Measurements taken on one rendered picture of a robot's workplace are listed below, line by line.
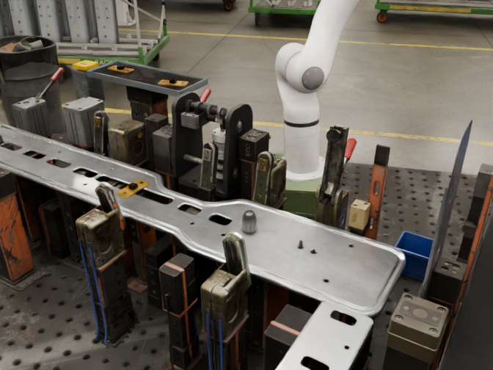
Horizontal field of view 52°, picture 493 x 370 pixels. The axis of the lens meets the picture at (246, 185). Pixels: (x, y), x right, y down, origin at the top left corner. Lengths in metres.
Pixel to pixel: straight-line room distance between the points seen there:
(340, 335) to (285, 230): 0.31
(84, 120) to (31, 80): 2.37
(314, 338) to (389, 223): 0.91
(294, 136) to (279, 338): 0.90
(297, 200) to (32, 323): 0.87
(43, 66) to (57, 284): 2.55
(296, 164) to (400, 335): 0.96
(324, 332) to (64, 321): 0.74
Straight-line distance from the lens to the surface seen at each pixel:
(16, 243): 1.51
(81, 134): 1.57
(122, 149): 1.46
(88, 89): 1.77
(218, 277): 0.93
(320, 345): 0.88
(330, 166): 1.13
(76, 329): 1.38
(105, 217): 1.13
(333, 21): 1.59
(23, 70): 3.86
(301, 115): 1.64
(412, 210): 1.83
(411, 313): 0.88
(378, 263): 1.06
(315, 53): 1.55
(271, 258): 1.05
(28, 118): 1.76
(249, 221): 1.10
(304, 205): 1.70
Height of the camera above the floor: 1.65
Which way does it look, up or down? 30 degrees down
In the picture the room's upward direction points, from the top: straight up
